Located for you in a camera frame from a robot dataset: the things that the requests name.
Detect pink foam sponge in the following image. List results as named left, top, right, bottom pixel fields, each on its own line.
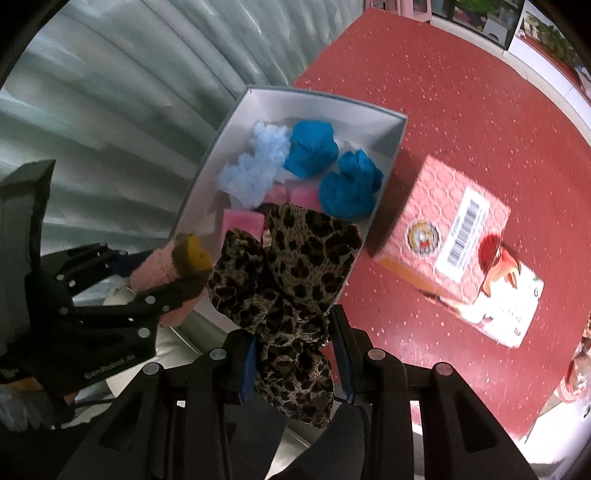
left=288, top=186, right=324, bottom=213
left=221, top=209, right=266, bottom=243

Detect pink knitted sock roll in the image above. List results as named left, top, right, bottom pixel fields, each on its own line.
left=260, top=184, right=290, bottom=206

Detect pink plastic stool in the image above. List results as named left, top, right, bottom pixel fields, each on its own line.
left=363, top=0, right=432, bottom=23

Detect light blue fluffy cloth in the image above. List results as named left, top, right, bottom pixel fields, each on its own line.
left=216, top=122, right=290, bottom=210

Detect cluttered goods on shelf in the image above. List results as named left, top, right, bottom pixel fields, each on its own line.
left=518, top=4, right=590, bottom=97

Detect white open storage box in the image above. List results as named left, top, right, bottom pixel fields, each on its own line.
left=168, top=85, right=409, bottom=333

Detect white red printed carton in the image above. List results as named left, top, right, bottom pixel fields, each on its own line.
left=423, top=242, right=544, bottom=349

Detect dark display cabinet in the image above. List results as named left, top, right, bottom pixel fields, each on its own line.
left=431, top=0, right=525, bottom=49

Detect grey pleated curtain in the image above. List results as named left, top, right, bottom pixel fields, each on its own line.
left=1, top=1, right=363, bottom=253

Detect pink knitted scrunchie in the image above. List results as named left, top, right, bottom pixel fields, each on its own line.
left=130, top=234, right=213, bottom=327

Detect red speckled table cloth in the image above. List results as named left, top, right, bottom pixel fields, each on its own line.
left=297, top=9, right=590, bottom=437

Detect leopard print cloth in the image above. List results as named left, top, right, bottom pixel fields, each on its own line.
left=207, top=203, right=363, bottom=429

